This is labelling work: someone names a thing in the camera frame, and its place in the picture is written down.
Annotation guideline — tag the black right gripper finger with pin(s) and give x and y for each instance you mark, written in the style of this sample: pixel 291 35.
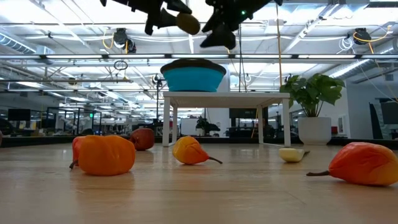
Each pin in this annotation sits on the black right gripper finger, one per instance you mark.
pixel 222 37
pixel 213 26

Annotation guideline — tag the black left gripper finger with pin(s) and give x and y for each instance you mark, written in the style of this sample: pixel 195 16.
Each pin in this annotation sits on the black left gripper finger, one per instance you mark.
pixel 178 6
pixel 168 18

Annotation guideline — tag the brown green toy kiwi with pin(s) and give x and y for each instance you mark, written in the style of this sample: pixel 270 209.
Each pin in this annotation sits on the brown green toy kiwi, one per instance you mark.
pixel 188 24

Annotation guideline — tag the blue collapsible bowl grey rim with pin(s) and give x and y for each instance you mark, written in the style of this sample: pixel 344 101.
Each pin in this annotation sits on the blue collapsible bowl grey rim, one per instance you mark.
pixel 192 79

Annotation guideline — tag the orange red toy pear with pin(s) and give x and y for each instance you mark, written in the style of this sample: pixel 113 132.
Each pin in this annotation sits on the orange red toy pear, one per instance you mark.
pixel 75 149
pixel 363 165
pixel 188 151

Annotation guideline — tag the dark red toy plum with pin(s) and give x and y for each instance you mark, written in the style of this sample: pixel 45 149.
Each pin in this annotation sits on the dark red toy plum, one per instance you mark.
pixel 143 139

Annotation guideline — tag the orange toy mandarin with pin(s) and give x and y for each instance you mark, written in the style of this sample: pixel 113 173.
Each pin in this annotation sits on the orange toy mandarin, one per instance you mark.
pixel 107 155

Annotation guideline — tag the dark background robot arm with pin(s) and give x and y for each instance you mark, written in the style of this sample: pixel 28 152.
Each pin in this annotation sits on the dark background robot arm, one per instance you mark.
pixel 205 127

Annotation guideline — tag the white perforated shelf riser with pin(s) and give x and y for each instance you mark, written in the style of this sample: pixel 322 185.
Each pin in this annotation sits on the white perforated shelf riser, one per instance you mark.
pixel 224 99

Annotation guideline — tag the white background board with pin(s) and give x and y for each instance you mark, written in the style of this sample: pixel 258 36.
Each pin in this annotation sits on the white background board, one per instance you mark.
pixel 188 127

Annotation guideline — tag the green potted plant white pot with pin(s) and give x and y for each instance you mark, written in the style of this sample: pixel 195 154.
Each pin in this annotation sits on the green potted plant white pot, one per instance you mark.
pixel 314 130

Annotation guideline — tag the black background monitor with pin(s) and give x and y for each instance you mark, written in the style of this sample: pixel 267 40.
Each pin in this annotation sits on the black background monitor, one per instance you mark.
pixel 18 115

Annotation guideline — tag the black background panel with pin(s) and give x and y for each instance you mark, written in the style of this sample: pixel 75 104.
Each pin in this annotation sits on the black background panel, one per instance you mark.
pixel 377 124

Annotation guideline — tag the black wall screen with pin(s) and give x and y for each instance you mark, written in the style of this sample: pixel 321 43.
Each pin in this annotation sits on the black wall screen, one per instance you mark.
pixel 242 113

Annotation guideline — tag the silver ventilation duct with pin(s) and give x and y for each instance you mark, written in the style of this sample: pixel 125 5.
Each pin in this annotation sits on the silver ventilation duct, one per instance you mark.
pixel 18 46

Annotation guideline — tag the black aluminium table frame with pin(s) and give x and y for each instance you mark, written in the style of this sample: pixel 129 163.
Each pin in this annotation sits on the black aluminium table frame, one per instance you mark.
pixel 37 141

